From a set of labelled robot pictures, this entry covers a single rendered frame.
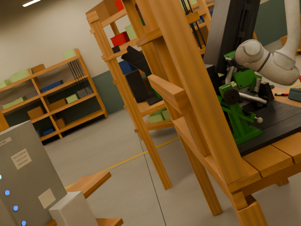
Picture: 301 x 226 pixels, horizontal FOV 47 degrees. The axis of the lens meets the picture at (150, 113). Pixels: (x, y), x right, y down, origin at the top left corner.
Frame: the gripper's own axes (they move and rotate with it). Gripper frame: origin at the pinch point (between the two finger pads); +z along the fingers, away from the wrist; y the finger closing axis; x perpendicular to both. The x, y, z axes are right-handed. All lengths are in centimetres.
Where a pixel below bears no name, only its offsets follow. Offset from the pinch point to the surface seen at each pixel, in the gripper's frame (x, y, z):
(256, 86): 4.6, -15.8, 0.8
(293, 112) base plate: 13.6, -34.3, -11.8
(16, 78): 30, 459, 788
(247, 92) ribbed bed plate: 8.0, -12.9, 6.4
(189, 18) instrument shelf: -3.7, 30.0, -37.5
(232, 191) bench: 59, -10, -49
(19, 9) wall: -159, 535, 798
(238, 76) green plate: 1.8, -4.9, 4.4
